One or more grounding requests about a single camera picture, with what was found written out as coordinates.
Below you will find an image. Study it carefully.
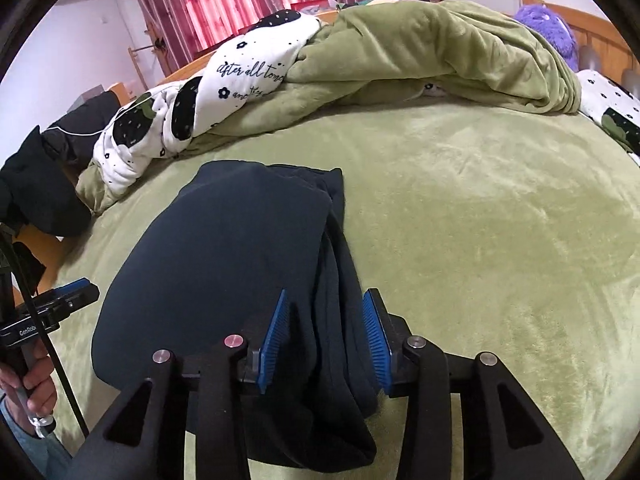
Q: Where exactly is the green fleece bed sheet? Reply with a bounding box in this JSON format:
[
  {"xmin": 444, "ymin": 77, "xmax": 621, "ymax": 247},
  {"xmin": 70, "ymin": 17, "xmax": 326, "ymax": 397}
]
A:
[{"xmin": 47, "ymin": 95, "xmax": 640, "ymax": 480}]

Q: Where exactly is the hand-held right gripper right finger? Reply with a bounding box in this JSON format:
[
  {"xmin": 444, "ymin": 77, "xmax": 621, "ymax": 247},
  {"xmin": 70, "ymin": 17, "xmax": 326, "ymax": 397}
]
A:
[{"xmin": 362, "ymin": 288, "xmax": 583, "ymax": 480}]

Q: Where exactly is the black jacket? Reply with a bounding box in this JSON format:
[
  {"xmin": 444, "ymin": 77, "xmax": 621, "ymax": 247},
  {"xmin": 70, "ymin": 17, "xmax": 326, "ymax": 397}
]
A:
[{"xmin": 0, "ymin": 127, "xmax": 93, "ymax": 238}]

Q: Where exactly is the dark grey cloth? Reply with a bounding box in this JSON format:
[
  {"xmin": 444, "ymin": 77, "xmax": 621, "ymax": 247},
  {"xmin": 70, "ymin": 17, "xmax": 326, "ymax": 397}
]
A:
[{"xmin": 42, "ymin": 90, "xmax": 123, "ymax": 171}]

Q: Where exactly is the white black printed quilt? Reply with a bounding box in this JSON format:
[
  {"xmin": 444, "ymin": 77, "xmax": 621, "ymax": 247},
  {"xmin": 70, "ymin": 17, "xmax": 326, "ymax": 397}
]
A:
[{"xmin": 92, "ymin": 10, "xmax": 323, "ymax": 196}]

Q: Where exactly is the wooden headboard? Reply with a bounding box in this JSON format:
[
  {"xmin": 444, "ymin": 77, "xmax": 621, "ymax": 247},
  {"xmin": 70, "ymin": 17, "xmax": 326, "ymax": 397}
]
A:
[{"xmin": 520, "ymin": 0, "xmax": 640, "ymax": 96}]

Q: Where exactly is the black cable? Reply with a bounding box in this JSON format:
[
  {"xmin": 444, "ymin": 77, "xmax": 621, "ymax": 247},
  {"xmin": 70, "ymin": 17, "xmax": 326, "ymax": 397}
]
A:
[{"xmin": 0, "ymin": 232, "xmax": 90, "ymax": 438}]

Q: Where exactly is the white black printed pillow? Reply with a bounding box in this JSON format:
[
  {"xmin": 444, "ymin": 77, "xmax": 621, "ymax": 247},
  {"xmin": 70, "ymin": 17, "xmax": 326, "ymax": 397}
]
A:
[{"xmin": 575, "ymin": 69, "xmax": 640, "ymax": 166}]

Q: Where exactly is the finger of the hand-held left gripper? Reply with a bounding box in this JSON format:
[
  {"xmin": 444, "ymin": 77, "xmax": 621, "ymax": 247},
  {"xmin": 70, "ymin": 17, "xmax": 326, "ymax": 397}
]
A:
[{"xmin": 47, "ymin": 280, "xmax": 101, "ymax": 317}]

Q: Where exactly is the wooden clothes rack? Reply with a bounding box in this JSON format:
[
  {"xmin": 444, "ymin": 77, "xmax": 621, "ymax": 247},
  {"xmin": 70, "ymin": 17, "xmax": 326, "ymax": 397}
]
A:
[{"xmin": 127, "ymin": 25, "xmax": 171, "ymax": 91}]

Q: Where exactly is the person's blue jeans leg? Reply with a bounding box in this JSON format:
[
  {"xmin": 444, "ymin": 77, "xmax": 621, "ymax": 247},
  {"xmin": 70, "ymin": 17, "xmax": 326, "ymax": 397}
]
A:
[{"xmin": 0, "ymin": 400, "xmax": 73, "ymax": 480}]

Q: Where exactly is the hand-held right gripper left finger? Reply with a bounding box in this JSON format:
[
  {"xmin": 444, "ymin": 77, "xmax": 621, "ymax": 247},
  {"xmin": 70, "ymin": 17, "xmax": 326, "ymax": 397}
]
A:
[{"xmin": 64, "ymin": 288, "xmax": 291, "ymax": 480}]

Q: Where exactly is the purple plush toy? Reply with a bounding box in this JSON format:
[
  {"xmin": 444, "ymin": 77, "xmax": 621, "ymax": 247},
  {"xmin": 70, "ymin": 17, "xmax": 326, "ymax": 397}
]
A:
[{"xmin": 512, "ymin": 4, "xmax": 581, "ymax": 71}]

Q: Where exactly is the navy sweatshirt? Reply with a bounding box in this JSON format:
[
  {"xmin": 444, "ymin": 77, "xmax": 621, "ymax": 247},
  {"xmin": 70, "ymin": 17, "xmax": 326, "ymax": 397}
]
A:
[{"xmin": 91, "ymin": 161, "xmax": 378, "ymax": 467}]

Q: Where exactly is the red patterned curtain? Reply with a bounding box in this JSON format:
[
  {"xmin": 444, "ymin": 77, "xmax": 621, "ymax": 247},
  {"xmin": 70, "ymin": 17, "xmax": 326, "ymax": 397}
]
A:
[{"xmin": 125, "ymin": 0, "xmax": 408, "ymax": 61}]

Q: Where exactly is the thin white cable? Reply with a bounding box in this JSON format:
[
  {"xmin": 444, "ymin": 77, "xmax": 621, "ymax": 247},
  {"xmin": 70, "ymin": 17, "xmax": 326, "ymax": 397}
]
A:
[{"xmin": 42, "ymin": 110, "xmax": 123, "ymax": 137}]

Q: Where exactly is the crumpled green fleece blanket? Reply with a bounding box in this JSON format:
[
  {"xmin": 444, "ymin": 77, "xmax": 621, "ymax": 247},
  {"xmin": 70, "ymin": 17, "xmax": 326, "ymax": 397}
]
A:
[{"xmin": 75, "ymin": 0, "xmax": 583, "ymax": 216}]

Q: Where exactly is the person's left hand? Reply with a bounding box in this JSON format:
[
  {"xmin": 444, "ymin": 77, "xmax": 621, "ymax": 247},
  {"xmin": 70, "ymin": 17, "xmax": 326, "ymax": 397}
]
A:
[{"xmin": 0, "ymin": 354, "xmax": 58, "ymax": 415}]

